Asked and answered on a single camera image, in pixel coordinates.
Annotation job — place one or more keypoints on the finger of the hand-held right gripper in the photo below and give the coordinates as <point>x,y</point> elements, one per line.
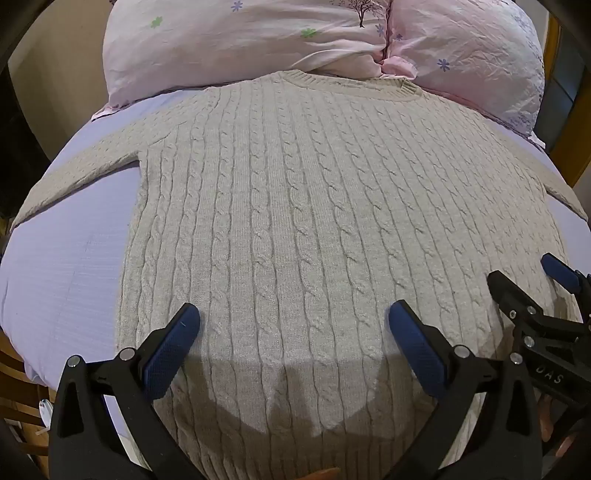
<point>559,268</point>
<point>512,295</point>

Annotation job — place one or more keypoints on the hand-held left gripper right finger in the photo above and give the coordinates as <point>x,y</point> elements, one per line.
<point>415,353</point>

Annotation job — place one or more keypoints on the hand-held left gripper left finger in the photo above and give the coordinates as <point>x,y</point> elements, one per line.
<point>170,353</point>

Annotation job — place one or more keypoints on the person's right hand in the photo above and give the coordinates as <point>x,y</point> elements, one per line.
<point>546,424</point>

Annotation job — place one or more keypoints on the person's left hand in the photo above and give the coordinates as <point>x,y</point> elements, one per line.
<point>319,474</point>

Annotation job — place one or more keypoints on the lavender bed sheet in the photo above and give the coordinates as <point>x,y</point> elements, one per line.
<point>69,277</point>

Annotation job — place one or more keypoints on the wooden chair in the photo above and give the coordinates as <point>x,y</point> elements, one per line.
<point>18,378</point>

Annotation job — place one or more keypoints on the pink floral pillow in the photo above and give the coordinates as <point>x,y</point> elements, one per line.
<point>231,41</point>
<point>461,50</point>

